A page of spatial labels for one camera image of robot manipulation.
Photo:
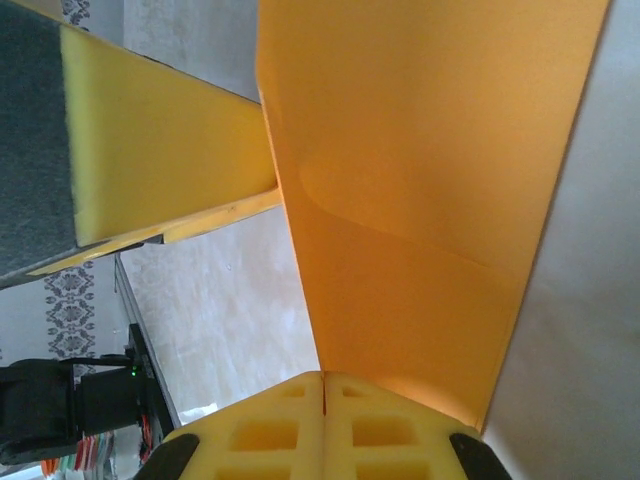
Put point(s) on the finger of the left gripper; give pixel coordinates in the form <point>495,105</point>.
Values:
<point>150,240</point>
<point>150,140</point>

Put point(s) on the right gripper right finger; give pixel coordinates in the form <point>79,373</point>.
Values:
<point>390,440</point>

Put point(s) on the orange paper sheet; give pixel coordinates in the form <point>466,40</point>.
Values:
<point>425,175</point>

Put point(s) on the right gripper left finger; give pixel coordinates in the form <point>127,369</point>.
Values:
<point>270,435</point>

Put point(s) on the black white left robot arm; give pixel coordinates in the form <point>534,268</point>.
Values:
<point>40,400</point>

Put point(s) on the aluminium side rail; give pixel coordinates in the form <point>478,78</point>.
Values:
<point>125,295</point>

